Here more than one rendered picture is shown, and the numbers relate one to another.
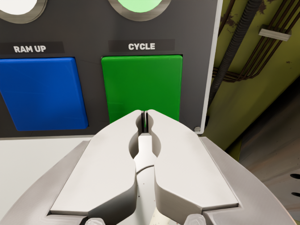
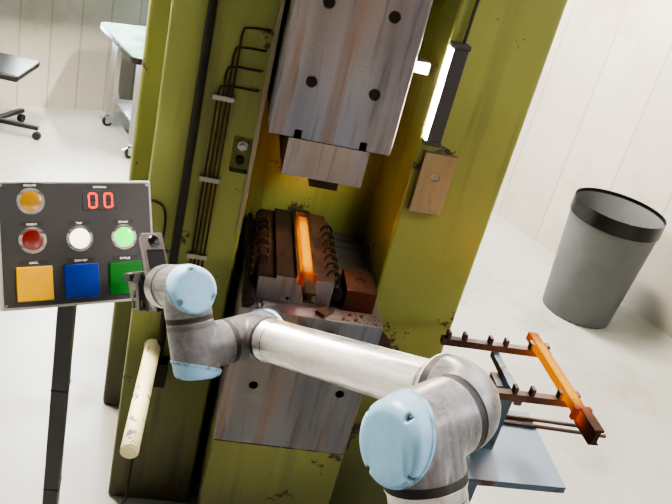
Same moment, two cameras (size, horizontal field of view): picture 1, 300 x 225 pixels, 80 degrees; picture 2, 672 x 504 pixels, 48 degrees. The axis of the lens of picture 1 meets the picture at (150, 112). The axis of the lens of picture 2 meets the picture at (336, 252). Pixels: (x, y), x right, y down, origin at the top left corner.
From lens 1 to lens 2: 1.65 m
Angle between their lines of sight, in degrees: 40
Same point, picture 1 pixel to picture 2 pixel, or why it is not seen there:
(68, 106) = (93, 283)
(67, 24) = (97, 251)
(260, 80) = not seen: hidden behind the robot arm
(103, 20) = (110, 249)
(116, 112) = (115, 285)
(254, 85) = not seen: hidden behind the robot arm
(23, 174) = not seen: outside the picture
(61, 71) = (93, 268)
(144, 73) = (127, 267)
